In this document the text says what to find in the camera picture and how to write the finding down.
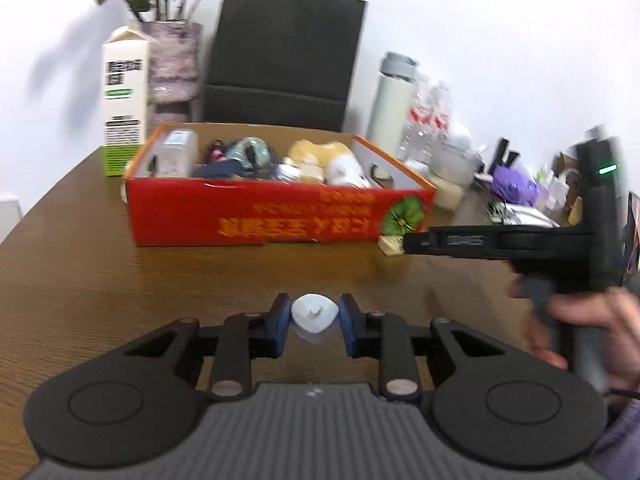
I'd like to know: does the black paper bag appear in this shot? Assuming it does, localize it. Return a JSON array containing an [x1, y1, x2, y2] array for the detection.
[[202, 0, 368, 133]]

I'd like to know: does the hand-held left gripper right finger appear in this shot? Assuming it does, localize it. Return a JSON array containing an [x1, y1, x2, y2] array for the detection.
[[339, 292, 506, 403]]

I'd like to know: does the white board with sticker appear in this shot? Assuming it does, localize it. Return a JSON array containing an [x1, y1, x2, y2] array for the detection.
[[0, 195, 23, 231]]

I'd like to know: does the white green milk carton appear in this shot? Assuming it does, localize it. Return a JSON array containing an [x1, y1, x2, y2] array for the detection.
[[101, 27, 151, 177]]

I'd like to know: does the wooden desk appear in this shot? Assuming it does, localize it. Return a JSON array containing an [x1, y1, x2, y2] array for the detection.
[[0, 150, 640, 480]]

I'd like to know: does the purple patterned vase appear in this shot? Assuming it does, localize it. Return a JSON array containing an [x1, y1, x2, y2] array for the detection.
[[145, 20, 203, 126]]

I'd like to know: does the clear plastic box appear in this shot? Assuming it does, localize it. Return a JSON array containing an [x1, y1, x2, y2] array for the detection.
[[149, 130, 198, 178]]

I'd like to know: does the clear water bottle red label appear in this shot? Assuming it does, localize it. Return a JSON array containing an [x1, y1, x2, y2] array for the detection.
[[432, 80, 453, 133], [400, 77, 436, 161]]

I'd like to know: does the small white round object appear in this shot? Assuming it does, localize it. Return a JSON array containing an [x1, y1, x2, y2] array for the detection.
[[291, 293, 341, 345]]

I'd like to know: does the white plush toy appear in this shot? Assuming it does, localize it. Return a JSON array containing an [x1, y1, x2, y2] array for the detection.
[[325, 156, 373, 188]]

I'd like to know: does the person's right hand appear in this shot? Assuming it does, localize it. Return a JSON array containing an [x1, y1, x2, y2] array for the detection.
[[525, 286, 640, 395]]

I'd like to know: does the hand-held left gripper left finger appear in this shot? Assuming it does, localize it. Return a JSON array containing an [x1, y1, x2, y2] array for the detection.
[[120, 292, 292, 403]]

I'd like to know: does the white thermos grey lid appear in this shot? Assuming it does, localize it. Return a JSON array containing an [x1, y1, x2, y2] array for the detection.
[[369, 51, 420, 161]]

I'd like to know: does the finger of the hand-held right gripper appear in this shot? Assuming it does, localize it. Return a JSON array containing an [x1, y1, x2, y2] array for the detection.
[[402, 229, 447, 259]]

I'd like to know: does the purple soft object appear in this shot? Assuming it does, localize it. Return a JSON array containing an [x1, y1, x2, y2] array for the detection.
[[492, 166, 543, 206]]

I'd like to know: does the red cardboard box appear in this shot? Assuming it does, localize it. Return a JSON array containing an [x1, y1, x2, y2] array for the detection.
[[122, 121, 436, 247]]

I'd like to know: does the black slim bottle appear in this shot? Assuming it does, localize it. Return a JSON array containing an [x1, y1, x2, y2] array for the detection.
[[490, 136, 511, 181]]

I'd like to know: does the yellow plush toy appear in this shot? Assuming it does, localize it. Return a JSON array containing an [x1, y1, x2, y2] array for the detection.
[[287, 140, 353, 171]]

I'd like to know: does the navy pouch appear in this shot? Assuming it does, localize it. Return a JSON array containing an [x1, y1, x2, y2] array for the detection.
[[192, 157, 246, 178]]

